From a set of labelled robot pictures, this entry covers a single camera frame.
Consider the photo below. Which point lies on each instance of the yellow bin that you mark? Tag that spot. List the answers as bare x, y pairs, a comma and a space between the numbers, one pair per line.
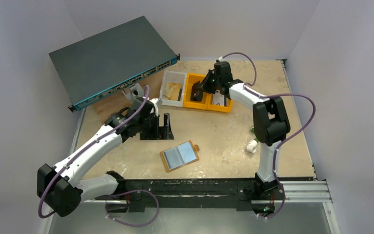
221, 109
187, 102

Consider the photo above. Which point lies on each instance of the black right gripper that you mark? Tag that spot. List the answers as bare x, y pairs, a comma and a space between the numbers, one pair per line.
208, 82

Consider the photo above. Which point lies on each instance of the black card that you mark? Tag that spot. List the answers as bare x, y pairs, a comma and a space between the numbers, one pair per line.
196, 95

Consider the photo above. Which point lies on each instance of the yellow leather card holder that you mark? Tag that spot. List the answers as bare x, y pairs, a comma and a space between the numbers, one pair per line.
179, 156

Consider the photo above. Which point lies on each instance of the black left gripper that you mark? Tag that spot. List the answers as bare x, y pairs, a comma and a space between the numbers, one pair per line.
154, 135

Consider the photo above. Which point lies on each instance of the grey network switch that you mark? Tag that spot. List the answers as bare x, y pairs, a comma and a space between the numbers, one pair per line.
111, 61

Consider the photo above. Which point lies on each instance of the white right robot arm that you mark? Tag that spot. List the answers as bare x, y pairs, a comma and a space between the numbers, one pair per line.
270, 119

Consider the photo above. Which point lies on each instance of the yellow middle bin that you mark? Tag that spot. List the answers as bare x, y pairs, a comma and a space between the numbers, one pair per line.
187, 102

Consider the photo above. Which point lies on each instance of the grey metal bracket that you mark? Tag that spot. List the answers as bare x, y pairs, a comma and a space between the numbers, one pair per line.
133, 91

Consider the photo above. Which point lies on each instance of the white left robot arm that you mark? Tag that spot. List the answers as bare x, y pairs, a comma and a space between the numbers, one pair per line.
61, 188

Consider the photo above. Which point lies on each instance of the white plastic cylinder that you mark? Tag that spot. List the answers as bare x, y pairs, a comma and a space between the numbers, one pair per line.
251, 146

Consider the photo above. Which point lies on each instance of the yellow right bin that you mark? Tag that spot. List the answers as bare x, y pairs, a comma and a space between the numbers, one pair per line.
221, 109

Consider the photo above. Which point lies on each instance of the gold cards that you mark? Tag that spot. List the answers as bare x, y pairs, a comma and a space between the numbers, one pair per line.
172, 91

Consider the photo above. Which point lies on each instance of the white VIP card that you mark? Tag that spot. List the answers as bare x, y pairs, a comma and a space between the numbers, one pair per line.
219, 100

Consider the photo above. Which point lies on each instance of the white plastic bin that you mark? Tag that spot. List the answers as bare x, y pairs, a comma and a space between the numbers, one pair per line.
173, 76

